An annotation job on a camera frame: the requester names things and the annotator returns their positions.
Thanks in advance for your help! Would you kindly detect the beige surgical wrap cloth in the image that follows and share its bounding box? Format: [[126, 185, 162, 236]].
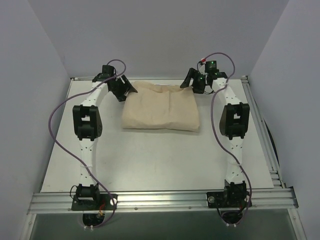
[[121, 80, 200, 132]]

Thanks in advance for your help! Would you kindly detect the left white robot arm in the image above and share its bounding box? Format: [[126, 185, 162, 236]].
[[72, 73, 137, 192]]

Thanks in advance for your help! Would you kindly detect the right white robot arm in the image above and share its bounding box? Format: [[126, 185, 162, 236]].
[[180, 68, 250, 207]]

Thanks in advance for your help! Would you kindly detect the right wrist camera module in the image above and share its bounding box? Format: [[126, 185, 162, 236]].
[[204, 60, 220, 75]]

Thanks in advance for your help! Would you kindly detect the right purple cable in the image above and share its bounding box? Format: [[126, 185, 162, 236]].
[[199, 51, 254, 226]]

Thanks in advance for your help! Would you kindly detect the purple cable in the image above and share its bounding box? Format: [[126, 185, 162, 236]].
[[48, 58, 127, 229], [199, 51, 254, 226]]

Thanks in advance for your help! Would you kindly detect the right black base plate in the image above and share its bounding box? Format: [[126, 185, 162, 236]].
[[206, 191, 250, 210]]

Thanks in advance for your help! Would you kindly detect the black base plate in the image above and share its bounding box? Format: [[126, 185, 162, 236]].
[[71, 193, 118, 211], [206, 191, 250, 210]]

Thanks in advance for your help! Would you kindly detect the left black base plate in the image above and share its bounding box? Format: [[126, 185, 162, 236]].
[[71, 193, 118, 211]]

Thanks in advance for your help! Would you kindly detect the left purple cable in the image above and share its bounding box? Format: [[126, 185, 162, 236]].
[[48, 58, 127, 229]]

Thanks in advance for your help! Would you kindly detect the aluminium front rail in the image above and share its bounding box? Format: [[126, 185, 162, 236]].
[[27, 188, 299, 214]]

